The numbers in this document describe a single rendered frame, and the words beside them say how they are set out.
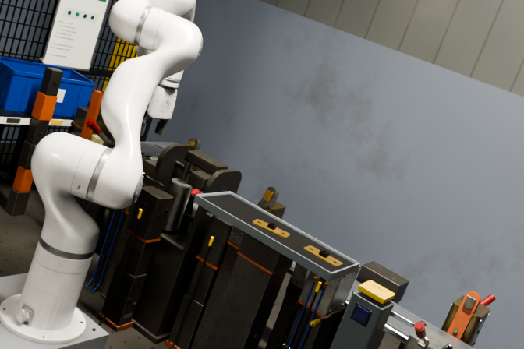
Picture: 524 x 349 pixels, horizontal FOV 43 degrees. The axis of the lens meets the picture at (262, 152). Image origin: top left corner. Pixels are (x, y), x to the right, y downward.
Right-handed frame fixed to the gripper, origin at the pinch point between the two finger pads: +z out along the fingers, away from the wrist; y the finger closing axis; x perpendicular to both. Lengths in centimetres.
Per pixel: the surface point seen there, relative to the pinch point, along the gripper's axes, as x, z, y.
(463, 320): -106, 8, 12
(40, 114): 28.4, 6.5, -18.2
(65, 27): 54, -17, 5
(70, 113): 34.2, 7.4, -1.0
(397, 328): -96, 12, -7
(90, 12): 54, -25, 14
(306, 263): -82, -4, -41
